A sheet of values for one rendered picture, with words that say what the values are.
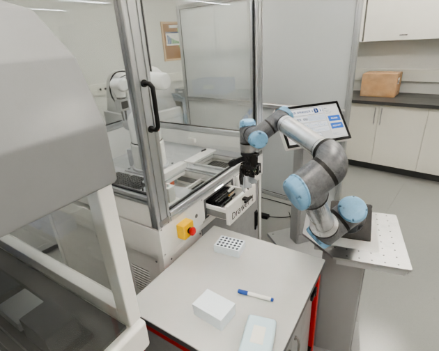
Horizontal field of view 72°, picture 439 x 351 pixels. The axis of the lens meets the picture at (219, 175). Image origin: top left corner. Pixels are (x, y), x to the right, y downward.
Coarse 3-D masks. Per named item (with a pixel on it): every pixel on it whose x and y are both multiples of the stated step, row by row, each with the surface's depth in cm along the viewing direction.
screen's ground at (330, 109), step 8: (328, 104) 224; (336, 104) 225; (328, 112) 222; (336, 112) 223; (320, 120) 218; (328, 120) 219; (336, 120) 221; (336, 128) 218; (344, 128) 220; (328, 136) 215; (336, 136) 216
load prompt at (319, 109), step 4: (308, 108) 219; (312, 108) 220; (316, 108) 220; (320, 108) 221; (292, 112) 215; (296, 112) 216; (300, 112) 216; (304, 112) 217; (308, 112) 218; (312, 112) 219; (316, 112) 219; (320, 112) 220
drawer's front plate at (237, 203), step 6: (252, 186) 164; (246, 192) 158; (252, 192) 165; (234, 198) 151; (240, 198) 154; (228, 204) 146; (234, 204) 149; (240, 204) 155; (228, 210) 145; (234, 210) 150; (240, 210) 156; (228, 216) 147; (234, 216) 151; (228, 222) 148
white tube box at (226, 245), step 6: (222, 240) 142; (228, 240) 142; (234, 240) 143; (240, 240) 141; (216, 246) 138; (222, 246) 138; (228, 246) 138; (234, 246) 139; (240, 246) 137; (222, 252) 138; (228, 252) 137; (234, 252) 135; (240, 252) 137
